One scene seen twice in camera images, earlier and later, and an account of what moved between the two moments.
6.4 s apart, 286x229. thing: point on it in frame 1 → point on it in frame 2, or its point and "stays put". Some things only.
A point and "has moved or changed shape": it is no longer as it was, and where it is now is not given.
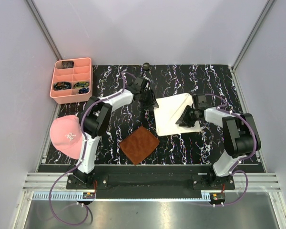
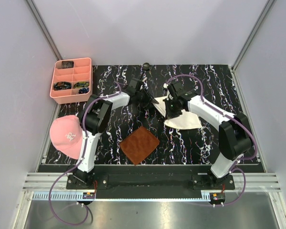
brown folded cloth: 138,144 stays put
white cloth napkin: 170,109 has moved or changed shape
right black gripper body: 190,117 → 172,110
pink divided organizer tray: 72,80 stays put
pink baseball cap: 66,135 stays put
